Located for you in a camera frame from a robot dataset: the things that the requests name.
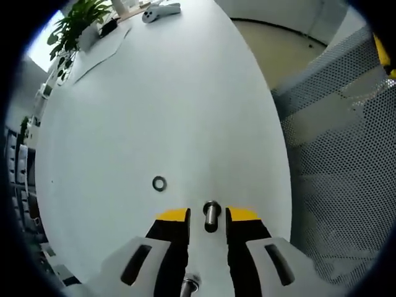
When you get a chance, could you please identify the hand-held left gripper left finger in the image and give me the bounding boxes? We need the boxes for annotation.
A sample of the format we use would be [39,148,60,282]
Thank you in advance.
[101,207,192,297]

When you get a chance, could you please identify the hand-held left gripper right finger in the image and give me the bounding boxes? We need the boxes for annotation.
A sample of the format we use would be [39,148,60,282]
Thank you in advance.
[225,206,315,297]

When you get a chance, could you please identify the large flanged threaded stud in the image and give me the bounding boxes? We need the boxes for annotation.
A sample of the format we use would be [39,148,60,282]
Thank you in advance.
[180,273,202,297]

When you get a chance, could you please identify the slim threaded stud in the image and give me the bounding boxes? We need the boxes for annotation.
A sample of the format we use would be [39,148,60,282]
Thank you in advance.
[202,200,222,233]

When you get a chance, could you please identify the metal washer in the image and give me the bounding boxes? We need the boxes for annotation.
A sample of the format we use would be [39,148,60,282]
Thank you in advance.
[152,175,168,192]

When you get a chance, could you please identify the white mesh chair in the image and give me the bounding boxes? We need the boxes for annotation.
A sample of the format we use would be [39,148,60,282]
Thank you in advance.
[271,26,396,287]

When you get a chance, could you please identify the shelving rack with white bins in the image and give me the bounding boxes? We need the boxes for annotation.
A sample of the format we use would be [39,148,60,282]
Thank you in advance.
[4,126,41,244]

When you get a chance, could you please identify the small potted plant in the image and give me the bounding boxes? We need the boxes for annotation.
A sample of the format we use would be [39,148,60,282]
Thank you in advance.
[19,115,31,140]

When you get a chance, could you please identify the white paper sheets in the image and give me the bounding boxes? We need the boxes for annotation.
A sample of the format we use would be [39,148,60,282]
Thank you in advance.
[72,25,133,84]

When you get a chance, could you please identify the small black object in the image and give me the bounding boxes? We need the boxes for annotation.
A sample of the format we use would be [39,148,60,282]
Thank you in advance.
[99,17,121,36]

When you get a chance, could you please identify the white handheld controller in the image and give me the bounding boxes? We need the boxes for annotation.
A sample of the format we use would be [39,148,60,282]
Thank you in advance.
[142,2,182,24]

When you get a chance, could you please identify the wooden board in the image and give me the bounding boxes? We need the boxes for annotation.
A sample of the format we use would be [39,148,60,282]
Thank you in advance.
[119,4,148,23]

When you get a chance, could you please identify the green potted plant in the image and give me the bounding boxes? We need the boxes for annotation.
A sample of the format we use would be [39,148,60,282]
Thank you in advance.
[47,0,114,82]

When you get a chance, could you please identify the white cylinder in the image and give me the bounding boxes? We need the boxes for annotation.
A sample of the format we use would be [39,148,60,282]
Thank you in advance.
[111,0,128,14]

